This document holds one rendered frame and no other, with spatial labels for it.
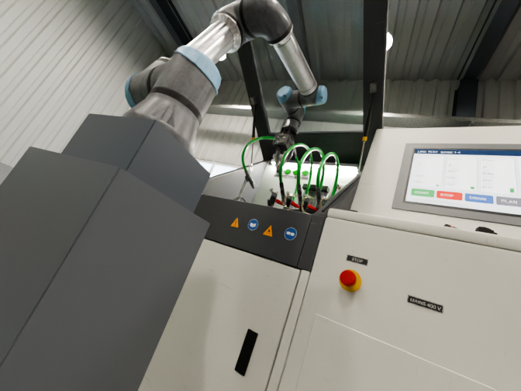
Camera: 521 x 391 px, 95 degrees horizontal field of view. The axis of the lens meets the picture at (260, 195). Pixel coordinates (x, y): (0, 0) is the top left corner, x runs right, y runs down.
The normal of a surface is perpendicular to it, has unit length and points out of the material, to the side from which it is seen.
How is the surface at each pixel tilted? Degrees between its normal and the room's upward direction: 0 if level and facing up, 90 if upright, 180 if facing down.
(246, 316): 90
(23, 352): 90
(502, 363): 90
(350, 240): 90
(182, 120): 73
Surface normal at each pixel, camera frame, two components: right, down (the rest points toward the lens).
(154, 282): 0.89, 0.20
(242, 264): -0.45, -0.43
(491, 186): -0.36, -0.63
